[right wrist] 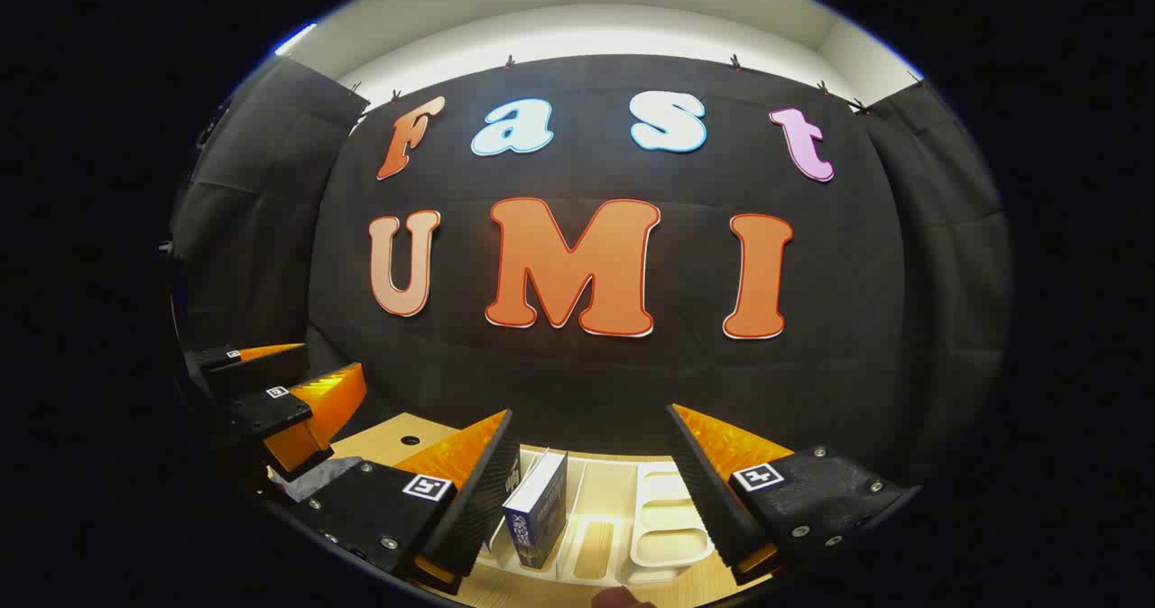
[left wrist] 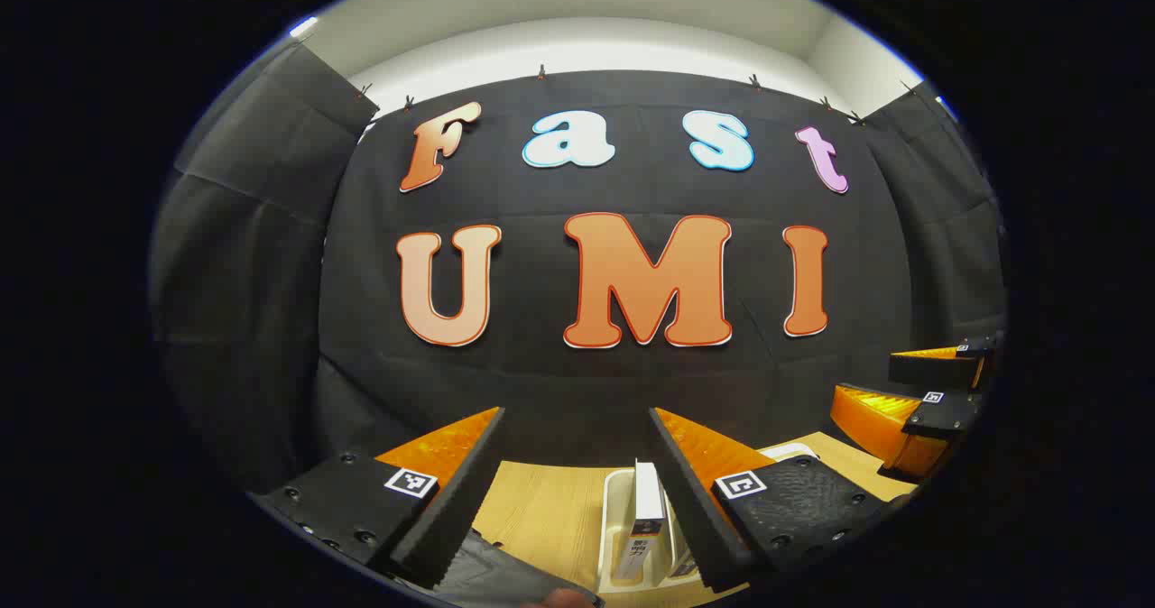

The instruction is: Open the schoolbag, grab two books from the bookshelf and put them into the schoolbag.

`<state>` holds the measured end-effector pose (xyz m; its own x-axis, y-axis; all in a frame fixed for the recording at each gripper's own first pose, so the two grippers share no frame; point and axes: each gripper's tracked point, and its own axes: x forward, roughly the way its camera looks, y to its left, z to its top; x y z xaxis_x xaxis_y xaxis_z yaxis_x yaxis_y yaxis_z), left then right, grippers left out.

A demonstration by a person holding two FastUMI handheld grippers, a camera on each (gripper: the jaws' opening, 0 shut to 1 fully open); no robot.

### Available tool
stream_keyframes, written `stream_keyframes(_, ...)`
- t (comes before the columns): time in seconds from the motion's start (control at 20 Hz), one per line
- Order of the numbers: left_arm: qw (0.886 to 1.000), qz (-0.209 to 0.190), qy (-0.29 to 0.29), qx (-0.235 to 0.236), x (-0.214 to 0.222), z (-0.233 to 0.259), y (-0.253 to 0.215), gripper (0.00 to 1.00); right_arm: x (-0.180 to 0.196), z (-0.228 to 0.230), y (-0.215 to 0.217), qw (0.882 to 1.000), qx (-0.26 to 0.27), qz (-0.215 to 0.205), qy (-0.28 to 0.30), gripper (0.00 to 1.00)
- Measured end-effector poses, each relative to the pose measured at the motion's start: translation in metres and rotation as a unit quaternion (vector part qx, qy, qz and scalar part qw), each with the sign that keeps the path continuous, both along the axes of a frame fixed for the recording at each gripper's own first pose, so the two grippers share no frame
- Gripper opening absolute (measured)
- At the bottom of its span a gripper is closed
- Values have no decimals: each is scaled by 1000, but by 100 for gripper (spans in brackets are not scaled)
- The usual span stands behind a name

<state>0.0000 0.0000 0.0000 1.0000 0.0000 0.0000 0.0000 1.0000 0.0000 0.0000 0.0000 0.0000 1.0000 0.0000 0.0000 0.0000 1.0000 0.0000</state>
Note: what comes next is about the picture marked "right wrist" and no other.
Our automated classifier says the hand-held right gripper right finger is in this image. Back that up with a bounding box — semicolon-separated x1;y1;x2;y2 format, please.
666;402;908;586

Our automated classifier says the grey schoolbag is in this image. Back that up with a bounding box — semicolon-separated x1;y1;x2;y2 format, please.
269;455;364;505

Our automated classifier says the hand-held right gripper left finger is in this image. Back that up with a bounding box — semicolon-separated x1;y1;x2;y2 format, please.
291;408;524;596

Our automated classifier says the white bookshelf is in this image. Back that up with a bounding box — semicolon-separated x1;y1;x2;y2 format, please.
478;446;718;586

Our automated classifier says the blue cover book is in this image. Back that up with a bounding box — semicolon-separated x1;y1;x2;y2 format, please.
501;449;570;572

